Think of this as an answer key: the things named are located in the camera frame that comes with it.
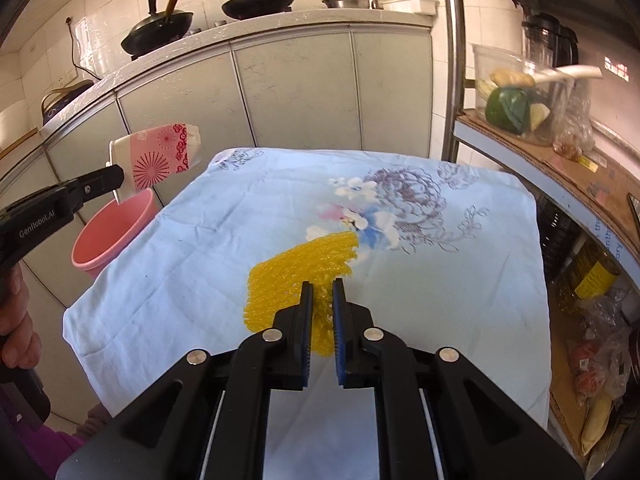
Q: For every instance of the plastic bag of food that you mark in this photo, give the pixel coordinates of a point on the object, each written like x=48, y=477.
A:
x=595, y=370

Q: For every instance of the corn cob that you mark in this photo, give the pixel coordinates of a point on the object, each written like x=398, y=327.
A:
x=595, y=422

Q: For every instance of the yellow oil bottle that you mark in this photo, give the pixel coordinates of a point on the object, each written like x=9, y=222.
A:
x=590, y=275

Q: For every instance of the lidded steel pan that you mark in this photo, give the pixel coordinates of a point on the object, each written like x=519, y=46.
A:
x=347, y=1

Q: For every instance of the green squash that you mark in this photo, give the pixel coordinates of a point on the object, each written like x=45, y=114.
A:
x=507, y=110

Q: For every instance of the plastic bag of nuts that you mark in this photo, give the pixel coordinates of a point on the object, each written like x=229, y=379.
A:
x=570, y=147

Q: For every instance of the clear plastic container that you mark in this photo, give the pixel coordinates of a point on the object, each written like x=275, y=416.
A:
x=550, y=105

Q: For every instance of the grey kitchen counter cabinet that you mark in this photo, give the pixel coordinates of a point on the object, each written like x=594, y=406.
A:
x=290, y=90

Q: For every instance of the metal shelf rack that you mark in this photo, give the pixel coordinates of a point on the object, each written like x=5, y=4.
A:
x=452, y=60

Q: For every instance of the purple garment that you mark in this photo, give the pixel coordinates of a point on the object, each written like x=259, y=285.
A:
x=30, y=450

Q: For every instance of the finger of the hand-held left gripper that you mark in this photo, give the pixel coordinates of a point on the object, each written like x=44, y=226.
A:
x=95, y=185

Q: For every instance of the white plastic tray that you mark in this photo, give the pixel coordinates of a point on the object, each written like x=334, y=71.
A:
x=410, y=4

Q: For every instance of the cardboard sheet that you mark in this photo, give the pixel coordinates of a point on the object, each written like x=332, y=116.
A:
x=575, y=180

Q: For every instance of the white plastic spoon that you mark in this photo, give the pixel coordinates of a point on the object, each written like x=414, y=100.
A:
x=575, y=71

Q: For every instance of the floral light blue cloth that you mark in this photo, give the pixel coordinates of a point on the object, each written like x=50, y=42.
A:
x=425, y=310

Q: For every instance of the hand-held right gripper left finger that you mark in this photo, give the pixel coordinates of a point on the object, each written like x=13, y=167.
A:
x=306, y=330

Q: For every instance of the steel pot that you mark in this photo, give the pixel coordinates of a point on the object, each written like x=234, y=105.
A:
x=376, y=0

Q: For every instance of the pink plastic bucket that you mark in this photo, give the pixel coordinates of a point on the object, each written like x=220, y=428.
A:
x=115, y=230

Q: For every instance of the black basket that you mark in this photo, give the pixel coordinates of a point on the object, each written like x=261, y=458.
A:
x=555, y=240

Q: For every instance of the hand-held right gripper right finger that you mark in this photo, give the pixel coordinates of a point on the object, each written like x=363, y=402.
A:
x=340, y=330

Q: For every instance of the ginger root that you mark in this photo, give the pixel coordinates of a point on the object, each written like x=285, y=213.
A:
x=510, y=77

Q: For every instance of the person's left hand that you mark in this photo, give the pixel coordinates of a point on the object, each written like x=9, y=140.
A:
x=22, y=330

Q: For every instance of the yellow foam net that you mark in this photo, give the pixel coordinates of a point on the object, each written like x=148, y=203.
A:
x=285, y=285

